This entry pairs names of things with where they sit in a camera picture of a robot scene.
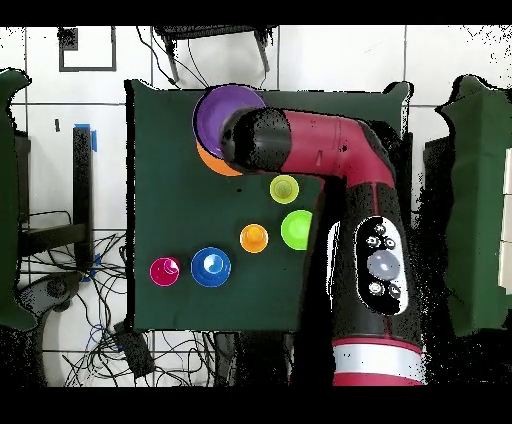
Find orange cup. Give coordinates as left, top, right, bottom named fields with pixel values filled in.
left=239, top=223, right=270, bottom=254

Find large orange bowl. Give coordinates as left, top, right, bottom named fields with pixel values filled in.
left=195, top=141, right=244, bottom=178

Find purple bowl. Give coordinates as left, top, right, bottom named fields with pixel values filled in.
left=192, top=84, right=267, bottom=160

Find yellow cup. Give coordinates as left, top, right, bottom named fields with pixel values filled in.
left=269, top=174, right=300, bottom=206

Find small green bowl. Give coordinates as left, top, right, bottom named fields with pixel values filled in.
left=280, top=209, right=314, bottom=252

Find dark blue bowl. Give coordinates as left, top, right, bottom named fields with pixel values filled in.
left=190, top=246, right=233, bottom=289

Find dark green tablecloth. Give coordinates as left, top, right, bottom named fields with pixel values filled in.
left=122, top=79, right=413, bottom=334

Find red cup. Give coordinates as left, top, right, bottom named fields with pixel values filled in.
left=149, top=256, right=182, bottom=288

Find black metal stand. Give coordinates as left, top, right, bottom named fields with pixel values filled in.
left=17, top=125, right=95, bottom=271
left=400, top=131, right=455, bottom=241

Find blue tape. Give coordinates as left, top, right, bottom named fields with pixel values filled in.
left=73, top=123, right=98, bottom=153

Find black stool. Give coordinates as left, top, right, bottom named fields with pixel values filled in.
left=153, top=25, right=279, bottom=83

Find black power adapter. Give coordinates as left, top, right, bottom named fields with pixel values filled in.
left=113, top=323, right=156, bottom=379

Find green cloth side table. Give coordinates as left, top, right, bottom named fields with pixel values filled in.
left=0, top=69, right=37, bottom=331
left=435, top=75, right=512, bottom=337

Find white boxes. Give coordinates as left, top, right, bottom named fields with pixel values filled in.
left=497, top=147, right=512, bottom=295

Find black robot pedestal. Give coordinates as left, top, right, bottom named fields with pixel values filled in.
left=213, top=330, right=295, bottom=387

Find bundle of floor cables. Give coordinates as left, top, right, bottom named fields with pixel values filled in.
left=23, top=209, right=215, bottom=387

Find black square floor frame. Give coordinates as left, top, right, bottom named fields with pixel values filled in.
left=58, top=25, right=118, bottom=73

